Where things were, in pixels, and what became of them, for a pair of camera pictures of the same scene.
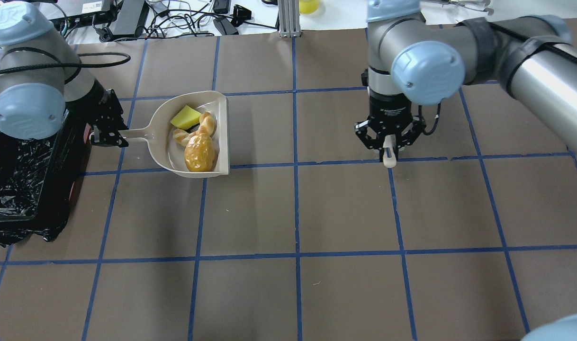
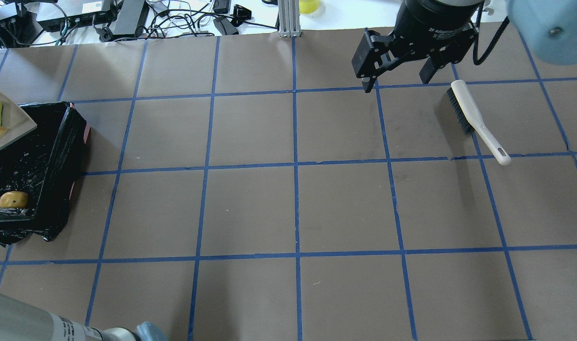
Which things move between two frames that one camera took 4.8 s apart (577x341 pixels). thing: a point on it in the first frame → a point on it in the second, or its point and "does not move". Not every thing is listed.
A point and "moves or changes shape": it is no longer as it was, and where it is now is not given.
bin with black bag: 30,184 does not move
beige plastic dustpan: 168,153 moves or changes shape
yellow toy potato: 200,153 → 14,199
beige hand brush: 389,142 → 472,121
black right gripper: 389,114 → 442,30
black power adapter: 225,27 does not move
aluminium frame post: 289,18 does not move
